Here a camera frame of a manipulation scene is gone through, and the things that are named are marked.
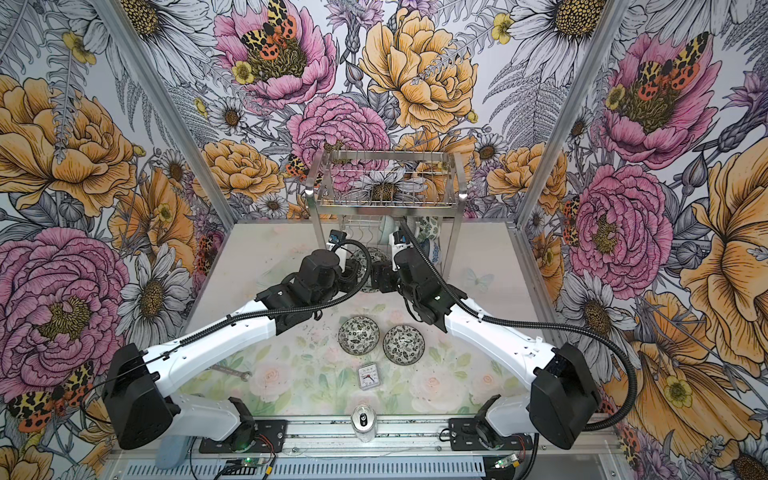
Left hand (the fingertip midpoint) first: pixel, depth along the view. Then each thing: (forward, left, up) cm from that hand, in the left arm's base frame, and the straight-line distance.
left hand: (351, 269), depth 79 cm
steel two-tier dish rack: (+44, -1, -12) cm, 45 cm away
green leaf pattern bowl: (+31, -24, -17) cm, 43 cm away
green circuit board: (-40, -37, -23) cm, 59 cm away
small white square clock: (-21, -4, -21) cm, 30 cm away
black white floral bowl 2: (-8, 0, -22) cm, 23 cm away
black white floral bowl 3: (-11, -14, -22) cm, 29 cm away
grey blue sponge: (-37, +41, -20) cm, 58 cm away
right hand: (0, -8, -1) cm, 8 cm away
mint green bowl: (+27, -9, -12) cm, 30 cm away
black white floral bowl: (+2, -2, 0) cm, 3 cm away
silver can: (-33, -4, -9) cm, 35 cm away
